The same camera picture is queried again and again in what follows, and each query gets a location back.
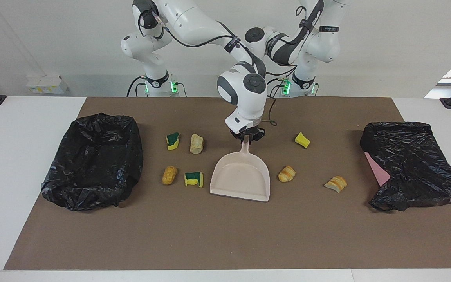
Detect black right base cable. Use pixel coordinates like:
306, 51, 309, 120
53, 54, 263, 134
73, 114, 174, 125
127, 76, 148, 97

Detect pink bin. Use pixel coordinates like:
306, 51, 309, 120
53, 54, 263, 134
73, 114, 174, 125
364, 152, 391, 187

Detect small orange striped croissant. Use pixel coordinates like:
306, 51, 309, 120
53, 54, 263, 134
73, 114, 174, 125
278, 165, 296, 183

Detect white wall socket box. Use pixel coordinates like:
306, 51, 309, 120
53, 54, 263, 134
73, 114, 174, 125
26, 75, 69, 94

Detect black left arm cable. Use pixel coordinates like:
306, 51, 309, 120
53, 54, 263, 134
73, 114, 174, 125
265, 0, 326, 127

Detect wide pale flaky pastry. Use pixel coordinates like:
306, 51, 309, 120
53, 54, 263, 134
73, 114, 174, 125
324, 176, 348, 193

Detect brown table mat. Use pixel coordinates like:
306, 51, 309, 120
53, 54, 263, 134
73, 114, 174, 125
4, 97, 451, 271

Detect black left base cable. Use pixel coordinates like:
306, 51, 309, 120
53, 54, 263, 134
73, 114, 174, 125
267, 76, 289, 98

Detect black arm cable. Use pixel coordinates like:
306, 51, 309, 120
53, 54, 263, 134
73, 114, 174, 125
265, 0, 326, 127
139, 9, 267, 79

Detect green yellow sponge piece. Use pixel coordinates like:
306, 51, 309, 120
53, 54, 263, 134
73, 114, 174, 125
166, 132, 180, 151

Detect pale beige bread chunk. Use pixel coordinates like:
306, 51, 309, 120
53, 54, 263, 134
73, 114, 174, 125
189, 133, 205, 155

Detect crumpled black trash bag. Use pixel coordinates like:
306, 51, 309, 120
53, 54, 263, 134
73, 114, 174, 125
359, 121, 451, 212

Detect black base cable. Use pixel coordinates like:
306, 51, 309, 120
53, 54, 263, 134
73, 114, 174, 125
267, 76, 289, 98
127, 76, 148, 97

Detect notched green yellow sponge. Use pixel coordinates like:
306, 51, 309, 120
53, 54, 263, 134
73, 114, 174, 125
184, 171, 204, 188

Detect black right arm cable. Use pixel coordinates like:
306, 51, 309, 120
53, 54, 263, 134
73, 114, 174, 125
139, 9, 267, 79

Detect plain yellow sponge piece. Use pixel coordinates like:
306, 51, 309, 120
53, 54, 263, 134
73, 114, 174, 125
294, 132, 311, 149

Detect beige plastic dustpan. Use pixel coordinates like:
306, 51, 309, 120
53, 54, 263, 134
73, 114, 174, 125
209, 135, 271, 202

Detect open black bag-lined bin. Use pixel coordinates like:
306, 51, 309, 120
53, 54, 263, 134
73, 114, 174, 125
41, 113, 144, 212

